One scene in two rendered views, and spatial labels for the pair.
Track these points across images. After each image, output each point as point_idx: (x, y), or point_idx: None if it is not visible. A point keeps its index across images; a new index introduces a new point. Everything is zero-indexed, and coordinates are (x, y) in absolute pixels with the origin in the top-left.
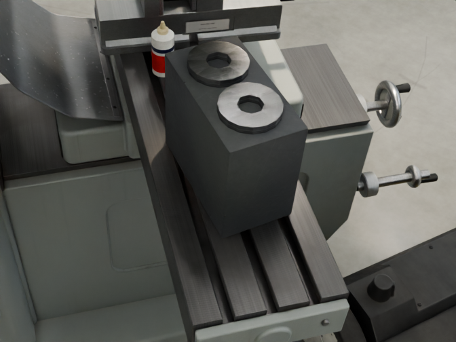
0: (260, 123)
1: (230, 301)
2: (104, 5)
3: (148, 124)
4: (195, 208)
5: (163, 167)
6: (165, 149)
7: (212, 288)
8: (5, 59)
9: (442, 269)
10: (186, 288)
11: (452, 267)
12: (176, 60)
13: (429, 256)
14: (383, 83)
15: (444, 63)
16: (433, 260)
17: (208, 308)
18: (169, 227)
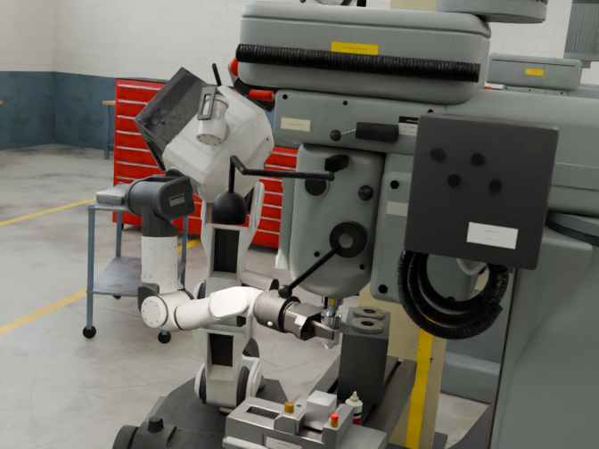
0: (372, 306)
1: (396, 360)
2: (374, 440)
3: (383, 414)
4: (382, 392)
5: (390, 398)
6: (382, 403)
7: (401, 364)
8: (465, 443)
9: (213, 442)
10: (412, 368)
11: (207, 440)
12: (385, 335)
13: (212, 448)
14: None
15: None
16: (212, 446)
17: (406, 362)
18: (405, 382)
